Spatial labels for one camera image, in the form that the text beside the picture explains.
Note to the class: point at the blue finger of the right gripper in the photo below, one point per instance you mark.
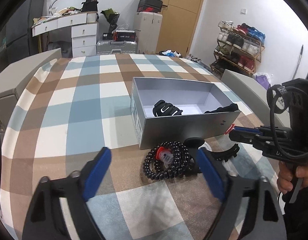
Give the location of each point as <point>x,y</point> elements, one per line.
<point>241,129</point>
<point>242,137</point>

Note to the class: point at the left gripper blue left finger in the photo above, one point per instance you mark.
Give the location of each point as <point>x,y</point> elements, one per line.
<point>93,173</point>

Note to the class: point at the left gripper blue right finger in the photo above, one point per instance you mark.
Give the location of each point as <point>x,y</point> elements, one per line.
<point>208,166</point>

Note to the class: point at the black claw hair clip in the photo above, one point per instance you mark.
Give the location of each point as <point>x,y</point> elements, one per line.
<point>163,108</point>

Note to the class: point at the person's right hand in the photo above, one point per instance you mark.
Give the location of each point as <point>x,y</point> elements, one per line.
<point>285,176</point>

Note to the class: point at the grey headboard panel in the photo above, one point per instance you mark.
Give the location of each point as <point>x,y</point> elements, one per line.
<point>250,92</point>

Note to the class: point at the plaid bed cover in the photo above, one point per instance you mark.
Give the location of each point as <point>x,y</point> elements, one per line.
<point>67,112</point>

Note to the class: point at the grey open cardboard box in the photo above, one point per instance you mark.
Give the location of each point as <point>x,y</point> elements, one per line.
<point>192,97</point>

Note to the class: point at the wooden shoe rack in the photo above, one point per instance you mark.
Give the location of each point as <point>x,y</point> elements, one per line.
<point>239,48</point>

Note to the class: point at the grey bedside cabinet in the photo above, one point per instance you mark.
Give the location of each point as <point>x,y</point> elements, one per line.
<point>15,77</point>

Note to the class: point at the silver aluminium suitcase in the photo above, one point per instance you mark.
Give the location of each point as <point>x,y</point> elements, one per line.
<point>107,47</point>

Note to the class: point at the black red box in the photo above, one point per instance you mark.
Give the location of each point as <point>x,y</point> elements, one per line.
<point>124,35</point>

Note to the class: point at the white tall suitcase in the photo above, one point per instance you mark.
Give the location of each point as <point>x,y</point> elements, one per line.
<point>147,26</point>

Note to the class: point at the wooden door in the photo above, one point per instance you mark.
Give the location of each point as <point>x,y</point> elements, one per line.
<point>180,18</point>

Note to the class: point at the black bag on desk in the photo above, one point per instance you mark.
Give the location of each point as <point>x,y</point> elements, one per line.
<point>89,5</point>

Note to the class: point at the stack of shoe boxes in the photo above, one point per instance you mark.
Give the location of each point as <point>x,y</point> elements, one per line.
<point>154,6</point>

